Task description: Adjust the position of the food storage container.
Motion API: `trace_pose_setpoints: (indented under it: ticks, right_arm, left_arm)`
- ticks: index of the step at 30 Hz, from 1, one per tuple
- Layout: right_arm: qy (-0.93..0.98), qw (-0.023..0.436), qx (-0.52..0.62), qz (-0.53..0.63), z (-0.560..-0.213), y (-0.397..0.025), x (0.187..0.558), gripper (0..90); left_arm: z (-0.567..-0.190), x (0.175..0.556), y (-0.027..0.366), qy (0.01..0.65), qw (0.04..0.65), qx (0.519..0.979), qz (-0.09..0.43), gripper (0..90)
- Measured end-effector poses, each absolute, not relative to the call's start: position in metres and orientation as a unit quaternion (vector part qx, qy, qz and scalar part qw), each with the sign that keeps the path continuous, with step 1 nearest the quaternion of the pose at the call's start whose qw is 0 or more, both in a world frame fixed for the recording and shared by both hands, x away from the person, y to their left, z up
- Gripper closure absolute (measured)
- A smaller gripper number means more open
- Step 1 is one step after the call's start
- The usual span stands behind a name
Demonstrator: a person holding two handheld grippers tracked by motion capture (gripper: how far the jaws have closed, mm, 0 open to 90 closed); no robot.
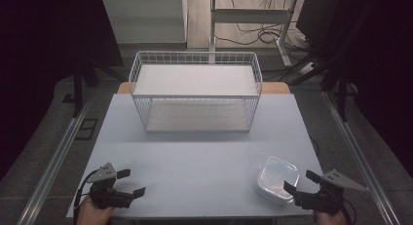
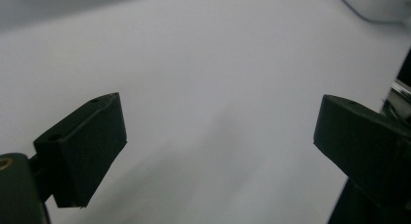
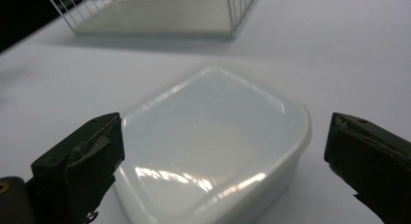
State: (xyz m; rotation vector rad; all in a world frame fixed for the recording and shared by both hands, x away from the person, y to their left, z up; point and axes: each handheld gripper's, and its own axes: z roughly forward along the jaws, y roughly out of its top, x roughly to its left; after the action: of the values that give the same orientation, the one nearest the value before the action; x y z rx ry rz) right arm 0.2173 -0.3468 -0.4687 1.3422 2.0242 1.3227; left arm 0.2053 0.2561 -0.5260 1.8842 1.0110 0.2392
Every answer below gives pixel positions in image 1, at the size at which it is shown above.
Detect clear plastic food container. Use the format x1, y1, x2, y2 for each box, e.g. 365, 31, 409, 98
255, 156, 301, 206

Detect black floor cables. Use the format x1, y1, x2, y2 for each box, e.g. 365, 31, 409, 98
214, 0, 315, 54

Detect white wire basket rack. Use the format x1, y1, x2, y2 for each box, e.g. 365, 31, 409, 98
128, 50, 263, 133

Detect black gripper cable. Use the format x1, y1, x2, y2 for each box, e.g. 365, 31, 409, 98
340, 197, 357, 225
73, 169, 98, 225

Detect white metal desk frame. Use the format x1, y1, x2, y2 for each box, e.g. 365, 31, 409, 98
207, 0, 298, 67

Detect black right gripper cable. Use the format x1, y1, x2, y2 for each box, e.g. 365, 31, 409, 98
340, 197, 357, 225

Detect white power strip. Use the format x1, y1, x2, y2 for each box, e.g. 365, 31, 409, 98
299, 61, 316, 75

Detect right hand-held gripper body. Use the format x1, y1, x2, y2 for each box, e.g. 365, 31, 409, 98
294, 169, 369, 214

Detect aluminium floor rail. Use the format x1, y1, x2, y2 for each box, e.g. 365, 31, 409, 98
16, 88, 95, 225
321, 90, 401, 225

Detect black metal stand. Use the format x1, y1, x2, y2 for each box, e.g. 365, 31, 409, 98
71, 63, 126, 119
288, 4, 374, 123

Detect person's left hand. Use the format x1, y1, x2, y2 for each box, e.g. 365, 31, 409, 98
76, 195, 115, 225

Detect person's right hand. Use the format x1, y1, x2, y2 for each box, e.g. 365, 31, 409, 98
312, 208, 348, 225

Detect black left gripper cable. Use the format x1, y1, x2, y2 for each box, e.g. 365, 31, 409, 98
73, 169, 98, 225

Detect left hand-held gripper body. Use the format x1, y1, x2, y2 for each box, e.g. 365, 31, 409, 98
87, 162, 134, 210

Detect black floor bracket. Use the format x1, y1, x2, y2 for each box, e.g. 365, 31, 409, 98
75, 117, 99, 141

